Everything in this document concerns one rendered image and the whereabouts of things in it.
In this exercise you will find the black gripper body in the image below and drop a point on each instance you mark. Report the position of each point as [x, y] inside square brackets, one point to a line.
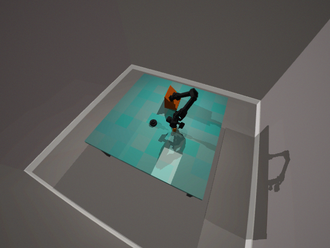
[181, 125]

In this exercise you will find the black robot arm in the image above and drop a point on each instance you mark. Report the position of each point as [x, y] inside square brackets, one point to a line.
[183, 111]

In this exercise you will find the dark grey round pedestal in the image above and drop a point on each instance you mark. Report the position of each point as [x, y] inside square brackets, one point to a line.
[153, 122]

